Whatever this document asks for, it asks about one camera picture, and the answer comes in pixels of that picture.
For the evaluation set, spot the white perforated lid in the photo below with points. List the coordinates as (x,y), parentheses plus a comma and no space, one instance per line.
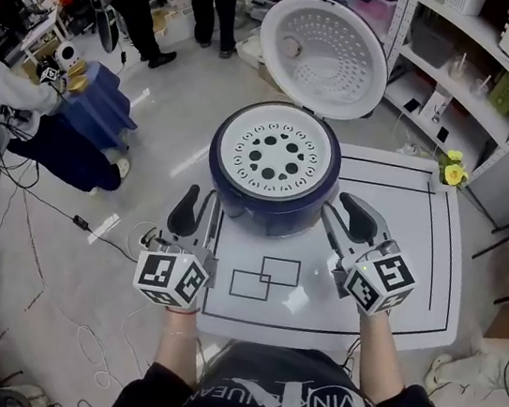
(274,158)

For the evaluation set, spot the green box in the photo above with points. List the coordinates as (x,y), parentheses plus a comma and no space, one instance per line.
(506,91)

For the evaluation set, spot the dark blue rice cooker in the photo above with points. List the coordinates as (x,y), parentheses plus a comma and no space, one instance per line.
(275,220)

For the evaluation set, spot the white carton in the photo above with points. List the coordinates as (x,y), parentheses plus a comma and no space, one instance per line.
(435,106)

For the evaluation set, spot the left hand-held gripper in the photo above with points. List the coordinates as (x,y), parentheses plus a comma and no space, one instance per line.
(163,274)

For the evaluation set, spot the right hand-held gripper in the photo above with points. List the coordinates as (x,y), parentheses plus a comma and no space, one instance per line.
(380,283)

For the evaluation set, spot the white metal shelving rack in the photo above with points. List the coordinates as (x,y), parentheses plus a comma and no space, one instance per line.
(402,25)

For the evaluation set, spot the person's black printed shirt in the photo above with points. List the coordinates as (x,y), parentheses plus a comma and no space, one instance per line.
(291,402)

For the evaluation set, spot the black power adapter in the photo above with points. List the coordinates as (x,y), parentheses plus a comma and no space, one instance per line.
(81,222)

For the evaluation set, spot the clear plastic cup with straw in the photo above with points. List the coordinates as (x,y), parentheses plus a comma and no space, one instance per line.
(481,88)
(459,67)

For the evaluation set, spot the black oval floor fan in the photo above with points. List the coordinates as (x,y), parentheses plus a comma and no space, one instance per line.
(107,31)

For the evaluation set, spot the person's right forearm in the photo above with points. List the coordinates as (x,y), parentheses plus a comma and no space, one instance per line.
(376,358)

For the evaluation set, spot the blue covered stand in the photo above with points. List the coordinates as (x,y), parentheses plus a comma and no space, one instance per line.
(103,109)

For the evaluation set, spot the yellow potted flower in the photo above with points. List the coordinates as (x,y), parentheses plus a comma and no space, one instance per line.
(452,173)

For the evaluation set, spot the golden bowl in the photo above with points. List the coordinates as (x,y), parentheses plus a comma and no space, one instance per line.
(76,68)
(79,85)

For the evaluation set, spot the white perforated storage basket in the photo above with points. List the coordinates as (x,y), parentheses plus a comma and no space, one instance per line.
(460,0)

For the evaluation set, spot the person's left forearm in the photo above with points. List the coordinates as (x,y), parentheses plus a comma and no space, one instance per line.
(179,343)

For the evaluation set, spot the dark grey storage bin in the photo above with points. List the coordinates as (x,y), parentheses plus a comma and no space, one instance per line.
(430,44)

